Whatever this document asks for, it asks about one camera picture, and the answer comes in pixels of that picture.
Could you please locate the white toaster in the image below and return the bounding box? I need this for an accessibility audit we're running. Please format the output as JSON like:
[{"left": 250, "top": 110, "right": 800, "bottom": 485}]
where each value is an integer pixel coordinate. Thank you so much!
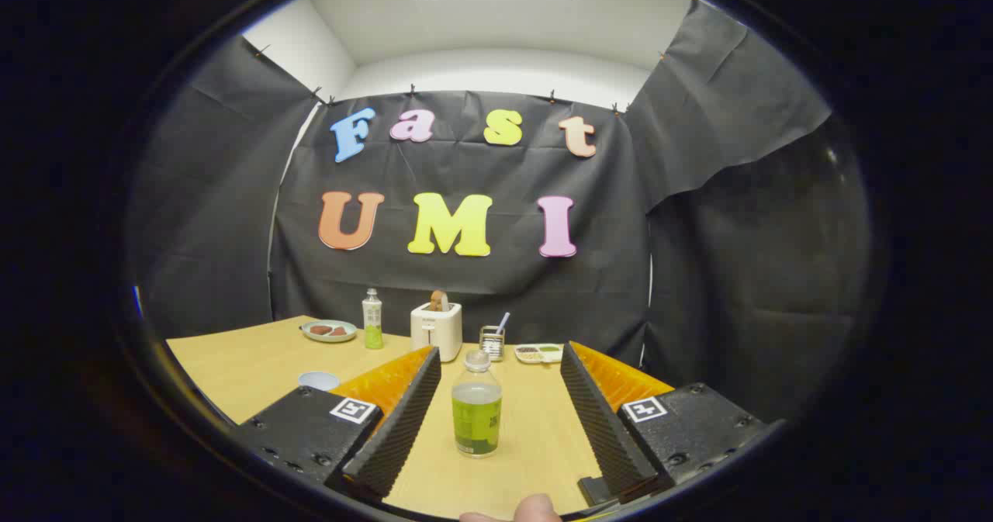
[{"left": 410, "top": 302, "right": 463, "bottom": 363}]

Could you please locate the clear green label juice bottle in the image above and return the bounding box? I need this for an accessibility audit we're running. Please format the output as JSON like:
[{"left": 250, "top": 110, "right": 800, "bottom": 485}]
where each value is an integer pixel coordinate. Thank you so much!
[{"left": 452, "top": 350, "right": 503, "bottom": 458}]

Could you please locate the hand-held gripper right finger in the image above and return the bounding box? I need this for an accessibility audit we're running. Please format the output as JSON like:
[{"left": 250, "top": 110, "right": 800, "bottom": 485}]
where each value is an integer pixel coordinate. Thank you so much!
[{"left": 560, "top": 341, "right": 769, "bottom": 507}]

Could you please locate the grey plate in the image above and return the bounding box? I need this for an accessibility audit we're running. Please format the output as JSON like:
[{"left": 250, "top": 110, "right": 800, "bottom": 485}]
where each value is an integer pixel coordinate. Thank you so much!
[{"left": 301, "top": 320, "right": 358, "bottom": 344}]

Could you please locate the wooden table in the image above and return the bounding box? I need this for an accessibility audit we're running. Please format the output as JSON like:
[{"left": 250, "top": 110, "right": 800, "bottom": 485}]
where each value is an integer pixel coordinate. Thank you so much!
[{"left": 166, "top": 315, "right": 676, "bottom": 520}]

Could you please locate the white divided food tray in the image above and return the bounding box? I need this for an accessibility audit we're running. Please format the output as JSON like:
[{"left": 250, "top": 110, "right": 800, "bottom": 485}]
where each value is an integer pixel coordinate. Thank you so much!
[{"left": 514, "top": 344, "right": 564, "bottom": 365}]

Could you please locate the slim green drink bottle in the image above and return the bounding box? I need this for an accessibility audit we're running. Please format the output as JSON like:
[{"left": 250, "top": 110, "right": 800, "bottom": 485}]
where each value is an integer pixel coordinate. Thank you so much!
[{"left": 362, "top": 288, "right": 384, "bottom": 350}]

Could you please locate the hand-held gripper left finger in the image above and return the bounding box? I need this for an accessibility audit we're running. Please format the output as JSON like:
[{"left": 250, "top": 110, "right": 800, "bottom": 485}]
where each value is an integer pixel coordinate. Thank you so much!
[{"left": 233, "top": 345, "right": 441, "bottom": 503}]

